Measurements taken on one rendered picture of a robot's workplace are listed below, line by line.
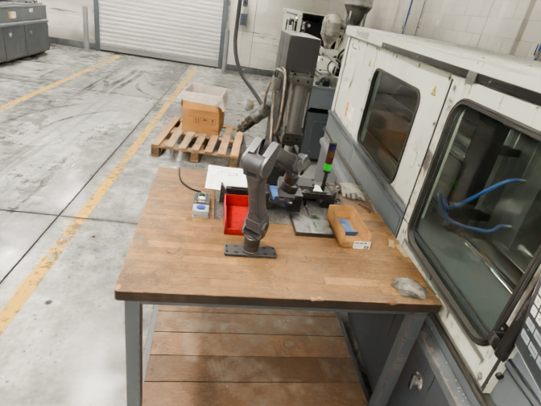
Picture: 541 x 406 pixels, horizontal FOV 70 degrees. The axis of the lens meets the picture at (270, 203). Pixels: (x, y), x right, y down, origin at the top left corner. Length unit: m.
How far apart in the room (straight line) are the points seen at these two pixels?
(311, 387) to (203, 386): 0.49
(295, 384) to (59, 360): 1.19
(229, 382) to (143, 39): 9.93
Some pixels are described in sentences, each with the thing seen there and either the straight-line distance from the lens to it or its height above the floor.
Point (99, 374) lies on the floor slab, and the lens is 2.27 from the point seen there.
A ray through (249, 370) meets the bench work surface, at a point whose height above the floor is 0.22.
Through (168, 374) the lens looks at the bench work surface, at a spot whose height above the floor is 0.22.
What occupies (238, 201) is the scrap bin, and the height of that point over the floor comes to 0.93.
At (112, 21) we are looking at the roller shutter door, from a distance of 11.30.
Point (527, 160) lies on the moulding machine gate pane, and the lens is 1.33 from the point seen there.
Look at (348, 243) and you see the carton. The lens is 1.65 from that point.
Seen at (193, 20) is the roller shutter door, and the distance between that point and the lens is 10.87.
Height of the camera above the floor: 1.75
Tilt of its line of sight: 27 degrees down
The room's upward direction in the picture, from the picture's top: 10 degrees clockwise
